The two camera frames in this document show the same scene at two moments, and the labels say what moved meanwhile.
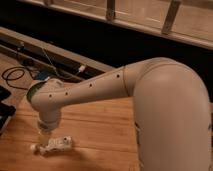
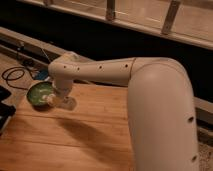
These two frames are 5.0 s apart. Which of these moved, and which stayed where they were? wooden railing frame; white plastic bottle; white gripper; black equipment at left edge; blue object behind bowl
Moved: white plastic bottle; white gripper
Stayed: wooden railing frame; black equipment at left edge; blue object behind bowl
